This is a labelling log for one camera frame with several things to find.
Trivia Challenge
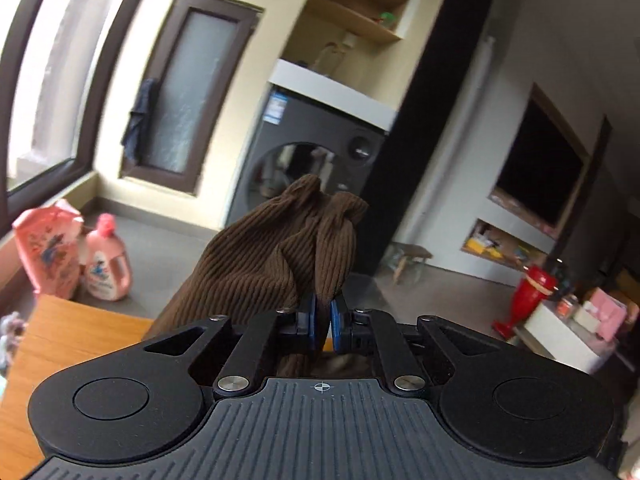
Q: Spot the brown polka dot corduroy dress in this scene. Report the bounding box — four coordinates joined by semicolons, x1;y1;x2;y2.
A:
142;174;371;378

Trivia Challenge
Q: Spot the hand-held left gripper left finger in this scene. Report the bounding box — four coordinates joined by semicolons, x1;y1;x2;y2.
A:
142;294;319;397

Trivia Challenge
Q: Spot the pink box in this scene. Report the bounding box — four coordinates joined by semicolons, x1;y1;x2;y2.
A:
585;287;628;331

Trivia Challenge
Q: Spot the small wooden stool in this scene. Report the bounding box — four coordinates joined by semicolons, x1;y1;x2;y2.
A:
392;244;433;285

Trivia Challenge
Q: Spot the grey front-load washing machine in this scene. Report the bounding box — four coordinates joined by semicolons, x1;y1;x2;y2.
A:
225;59;398;241

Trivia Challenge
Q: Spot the white low cabinet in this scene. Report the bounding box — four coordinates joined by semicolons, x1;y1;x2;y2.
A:
517;300;621;373

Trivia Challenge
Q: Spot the wall television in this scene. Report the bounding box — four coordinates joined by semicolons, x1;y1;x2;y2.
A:
492;97;586;228

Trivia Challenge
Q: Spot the wooden wall shelf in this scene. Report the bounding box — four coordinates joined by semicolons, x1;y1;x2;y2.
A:
290;0;411;43

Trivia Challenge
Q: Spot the pink detergent refill bag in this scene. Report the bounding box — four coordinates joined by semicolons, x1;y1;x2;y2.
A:
12;199;85;301

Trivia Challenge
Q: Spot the pink detergent bottle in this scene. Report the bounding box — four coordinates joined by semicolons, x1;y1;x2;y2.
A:
80;214;132;302

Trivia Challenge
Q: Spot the red vase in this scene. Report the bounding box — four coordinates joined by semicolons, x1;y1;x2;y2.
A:
492;265;557;338

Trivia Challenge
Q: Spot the frosted glass window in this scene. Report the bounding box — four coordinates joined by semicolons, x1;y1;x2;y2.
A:
119;0;265;196

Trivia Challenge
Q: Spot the large brown-framed window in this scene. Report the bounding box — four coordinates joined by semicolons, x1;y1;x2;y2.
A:
0;0;161;206

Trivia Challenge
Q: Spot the dark blue hanging cloth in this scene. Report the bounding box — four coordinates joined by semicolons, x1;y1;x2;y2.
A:
121;79;156;166

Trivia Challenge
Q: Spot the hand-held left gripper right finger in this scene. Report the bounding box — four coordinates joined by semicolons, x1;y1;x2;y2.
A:
329;295;496;399

